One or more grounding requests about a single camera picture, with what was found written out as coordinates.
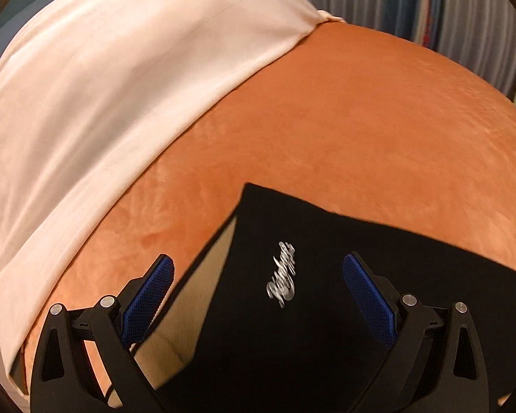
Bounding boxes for black pants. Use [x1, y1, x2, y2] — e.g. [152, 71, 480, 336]
[135, 184, 516, 412]

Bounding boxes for orange velvet bed cover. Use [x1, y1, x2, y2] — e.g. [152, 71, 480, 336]
[18, 21, 516, 396]

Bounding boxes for white duvet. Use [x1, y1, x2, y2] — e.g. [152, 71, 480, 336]
[0, 0, 330, 368]

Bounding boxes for grey striped curtain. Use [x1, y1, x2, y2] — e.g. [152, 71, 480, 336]
[309, 0, 516, 99]

